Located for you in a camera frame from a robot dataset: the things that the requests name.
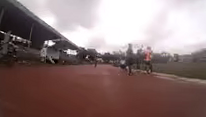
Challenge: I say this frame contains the green grass field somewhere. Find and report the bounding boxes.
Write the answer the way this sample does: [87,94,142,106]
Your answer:
[151,60,206,81]

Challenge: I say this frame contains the person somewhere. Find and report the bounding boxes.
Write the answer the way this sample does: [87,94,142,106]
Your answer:
[93,57,99,69]

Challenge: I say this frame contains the grey building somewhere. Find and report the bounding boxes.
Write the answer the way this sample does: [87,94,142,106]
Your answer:
[178,46,206,64]

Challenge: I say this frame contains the grandstand with dark roof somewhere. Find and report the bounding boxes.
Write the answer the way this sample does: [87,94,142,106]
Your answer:
[0,0,84,68]

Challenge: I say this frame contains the pale concrete kerb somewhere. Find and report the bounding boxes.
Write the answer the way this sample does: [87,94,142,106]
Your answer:
[151,72,206,85]

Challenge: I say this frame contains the red running track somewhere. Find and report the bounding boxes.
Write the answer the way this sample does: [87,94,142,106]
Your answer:
[0,59,206,117]

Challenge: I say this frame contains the group of people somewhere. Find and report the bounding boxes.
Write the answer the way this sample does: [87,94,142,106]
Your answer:
[117,42,156,78]

